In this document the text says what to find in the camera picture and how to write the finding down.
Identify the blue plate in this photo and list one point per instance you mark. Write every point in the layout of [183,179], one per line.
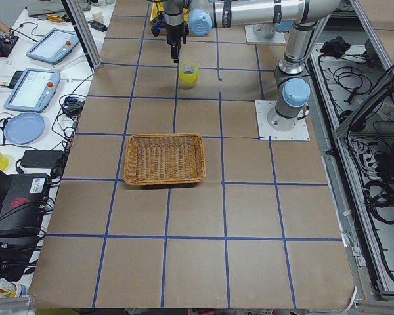
[24,128]

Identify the brown wicker basket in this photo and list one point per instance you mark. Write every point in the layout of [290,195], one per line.
[164,159]

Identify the yellow plastic basket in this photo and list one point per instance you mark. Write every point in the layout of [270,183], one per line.
[157,11]

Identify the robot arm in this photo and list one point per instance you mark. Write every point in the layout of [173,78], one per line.
[293,90]
[308,19]

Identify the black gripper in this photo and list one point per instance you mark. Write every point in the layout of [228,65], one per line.
[175,33]

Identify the black power adapter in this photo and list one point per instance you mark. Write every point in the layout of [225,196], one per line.
[42,159]

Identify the aluminium frame post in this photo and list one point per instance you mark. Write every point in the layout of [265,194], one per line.
[81,27]

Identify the black laptop box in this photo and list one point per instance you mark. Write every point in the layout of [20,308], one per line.
[24,205]

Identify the upper teach pendant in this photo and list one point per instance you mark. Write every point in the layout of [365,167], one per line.
[54,46]

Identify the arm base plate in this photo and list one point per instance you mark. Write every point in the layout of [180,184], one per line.
[263,34]
[271,126]

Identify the lower teach pendant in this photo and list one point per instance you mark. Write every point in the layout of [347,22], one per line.
[33,91]

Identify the white lavender cup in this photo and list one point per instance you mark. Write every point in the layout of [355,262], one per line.
[97,14]

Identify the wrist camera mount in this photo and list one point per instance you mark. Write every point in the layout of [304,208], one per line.
[156,25]

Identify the teach pendant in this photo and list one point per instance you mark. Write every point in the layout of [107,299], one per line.
[54,46]
[33,91]

